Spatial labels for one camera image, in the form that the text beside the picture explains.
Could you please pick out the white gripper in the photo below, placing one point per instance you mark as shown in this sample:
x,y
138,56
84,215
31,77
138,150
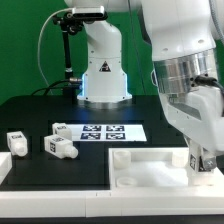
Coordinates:
x,y
199,116

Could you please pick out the white square table top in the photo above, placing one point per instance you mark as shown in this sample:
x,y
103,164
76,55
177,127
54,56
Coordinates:
x,y
155,167

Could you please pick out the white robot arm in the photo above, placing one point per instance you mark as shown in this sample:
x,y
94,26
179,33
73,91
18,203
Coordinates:
x,y
182,34

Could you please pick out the white sheet with tags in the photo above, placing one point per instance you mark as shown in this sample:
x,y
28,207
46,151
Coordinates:
x,y
107,132

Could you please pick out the white obstacle fence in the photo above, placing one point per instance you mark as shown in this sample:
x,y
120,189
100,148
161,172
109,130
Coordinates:
x,y
125,202

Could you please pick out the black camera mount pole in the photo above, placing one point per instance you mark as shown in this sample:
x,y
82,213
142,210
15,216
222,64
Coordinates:
x,y
69,27

